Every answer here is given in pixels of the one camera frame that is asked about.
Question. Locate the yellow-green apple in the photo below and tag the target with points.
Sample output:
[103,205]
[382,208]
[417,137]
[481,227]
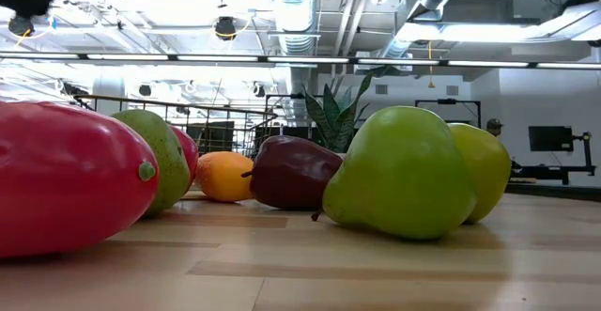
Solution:
[488,170]

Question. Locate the green pear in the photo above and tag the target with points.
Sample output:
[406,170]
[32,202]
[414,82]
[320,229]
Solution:
[399,175]

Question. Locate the dark red apple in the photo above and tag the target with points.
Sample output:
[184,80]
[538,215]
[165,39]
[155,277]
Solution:
[291,172]

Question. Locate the yellow-orange mango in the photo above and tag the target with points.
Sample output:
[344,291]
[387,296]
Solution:
[223,177]

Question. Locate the pink-red peach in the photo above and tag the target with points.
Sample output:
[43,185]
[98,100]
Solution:
[190,153]

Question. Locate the dull green avocado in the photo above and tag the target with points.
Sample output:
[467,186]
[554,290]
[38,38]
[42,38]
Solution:
[164,160]

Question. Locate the red-orange mango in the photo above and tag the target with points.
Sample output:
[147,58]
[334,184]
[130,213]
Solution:
[70,179]

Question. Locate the black monitor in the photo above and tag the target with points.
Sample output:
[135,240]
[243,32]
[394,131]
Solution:
[549,138]

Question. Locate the long ceiling light strip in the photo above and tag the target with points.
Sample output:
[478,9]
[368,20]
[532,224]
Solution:
[300,59]

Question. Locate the green snake plant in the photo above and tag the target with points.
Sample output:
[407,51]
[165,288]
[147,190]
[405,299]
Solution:
[335,123]

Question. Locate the white plant pot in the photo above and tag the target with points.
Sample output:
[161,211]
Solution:
[340,154]

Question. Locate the black ceiling device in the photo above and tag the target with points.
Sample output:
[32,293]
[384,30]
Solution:
[226,28]
[21,25]

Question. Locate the grey wall vent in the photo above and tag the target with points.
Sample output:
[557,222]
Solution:
[381,89]
[452,90]

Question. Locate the black metal rig frame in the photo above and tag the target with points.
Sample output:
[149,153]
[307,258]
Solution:
[446,101]

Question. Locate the wide silver ventilation duct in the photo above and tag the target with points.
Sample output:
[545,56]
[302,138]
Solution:
[293,5]

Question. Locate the black metal table frame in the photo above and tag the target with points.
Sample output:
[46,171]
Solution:
[563,192]

